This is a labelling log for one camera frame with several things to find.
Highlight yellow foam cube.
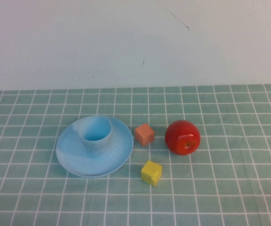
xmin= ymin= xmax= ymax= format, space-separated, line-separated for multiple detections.
xmin=140 ymin=160 xmax=163 ymax=187

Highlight red apple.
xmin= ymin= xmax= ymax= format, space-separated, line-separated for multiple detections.
xmin=165 ymin=120 xmax=201 ymax=156

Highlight light blue plastic cup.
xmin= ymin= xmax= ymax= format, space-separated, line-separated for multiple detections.
xmin=78 ymin=115 xmax=113 ymax=155

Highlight orange foam cube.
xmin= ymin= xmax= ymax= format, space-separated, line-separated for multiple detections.
xmin=134 ymin=123 xmax=156 ymax=147

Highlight light blue plastic plate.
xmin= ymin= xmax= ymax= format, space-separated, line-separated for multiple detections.
xmin=56 ymin=114 xmax=134 ymax=178

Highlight green checkered tablecloth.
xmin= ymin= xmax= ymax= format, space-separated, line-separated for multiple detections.
xmin=0 ymin=84 xmax=271 ymax=226

